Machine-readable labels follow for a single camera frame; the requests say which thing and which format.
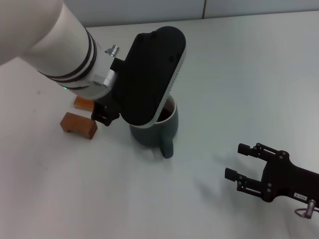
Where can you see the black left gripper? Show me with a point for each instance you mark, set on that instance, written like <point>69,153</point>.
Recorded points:
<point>103,112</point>

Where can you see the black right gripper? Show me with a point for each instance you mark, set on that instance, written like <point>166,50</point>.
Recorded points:
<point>291,179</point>

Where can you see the dark coffee liquid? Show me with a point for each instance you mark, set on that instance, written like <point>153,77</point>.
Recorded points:
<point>165,112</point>

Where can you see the flat rectangular wooden block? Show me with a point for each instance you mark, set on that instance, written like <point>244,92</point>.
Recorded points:
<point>81,103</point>

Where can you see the arched wooden block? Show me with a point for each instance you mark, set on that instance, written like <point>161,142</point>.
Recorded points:
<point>77,123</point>

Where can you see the grey ceramic cup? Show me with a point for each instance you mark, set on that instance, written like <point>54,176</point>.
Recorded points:
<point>154,135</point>

